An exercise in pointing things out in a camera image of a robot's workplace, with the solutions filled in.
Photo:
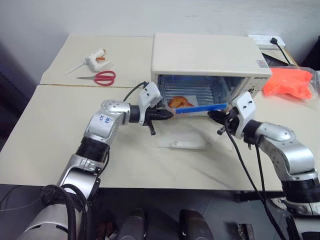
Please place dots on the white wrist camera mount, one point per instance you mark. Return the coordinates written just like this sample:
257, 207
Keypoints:
246, 107
150, 93

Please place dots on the dark rounded shape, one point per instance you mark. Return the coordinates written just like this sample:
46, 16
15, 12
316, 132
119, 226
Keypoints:
132, 225
196, 225

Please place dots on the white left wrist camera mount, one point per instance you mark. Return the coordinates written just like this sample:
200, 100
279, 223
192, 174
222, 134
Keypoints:
150, 93

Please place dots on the cream toaster oven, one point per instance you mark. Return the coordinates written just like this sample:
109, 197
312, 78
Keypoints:
200, 52

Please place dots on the glass toaster oven door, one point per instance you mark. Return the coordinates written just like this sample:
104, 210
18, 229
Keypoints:
182, 144

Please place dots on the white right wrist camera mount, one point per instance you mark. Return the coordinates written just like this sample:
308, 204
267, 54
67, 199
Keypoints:
246, 107

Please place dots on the orange-brown fried food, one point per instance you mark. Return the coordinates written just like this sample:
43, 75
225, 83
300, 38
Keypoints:
178, 102

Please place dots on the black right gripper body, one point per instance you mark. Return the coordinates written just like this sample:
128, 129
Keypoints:
232, 122

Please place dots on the white glue gun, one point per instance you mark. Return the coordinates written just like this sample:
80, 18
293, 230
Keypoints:
96, 63

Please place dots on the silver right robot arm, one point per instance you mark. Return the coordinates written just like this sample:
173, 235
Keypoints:
282, 136

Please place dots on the white power strip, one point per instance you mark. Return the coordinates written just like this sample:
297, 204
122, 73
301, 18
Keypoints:
260, 40

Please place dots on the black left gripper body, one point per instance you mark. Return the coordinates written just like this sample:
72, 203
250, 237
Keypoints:
153, 114

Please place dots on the orange parts in clear bag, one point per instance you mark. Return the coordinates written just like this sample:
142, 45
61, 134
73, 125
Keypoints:
287, 82

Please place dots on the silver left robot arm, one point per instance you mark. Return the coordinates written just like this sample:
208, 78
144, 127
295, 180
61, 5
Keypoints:
105, 120

